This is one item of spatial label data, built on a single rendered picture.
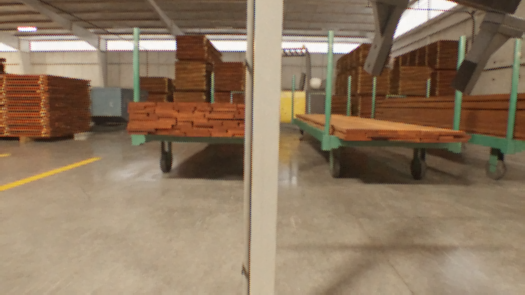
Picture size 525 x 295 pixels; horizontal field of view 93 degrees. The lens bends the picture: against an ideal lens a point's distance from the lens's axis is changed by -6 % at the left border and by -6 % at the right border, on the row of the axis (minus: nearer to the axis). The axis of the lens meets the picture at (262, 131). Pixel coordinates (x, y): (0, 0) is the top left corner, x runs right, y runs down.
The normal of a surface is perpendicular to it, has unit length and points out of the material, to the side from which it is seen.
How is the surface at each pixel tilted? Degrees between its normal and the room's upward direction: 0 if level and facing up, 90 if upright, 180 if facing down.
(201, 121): 90
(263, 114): 90
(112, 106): 90
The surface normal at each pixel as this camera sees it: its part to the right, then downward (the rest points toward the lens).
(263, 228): -0.02, 0.10
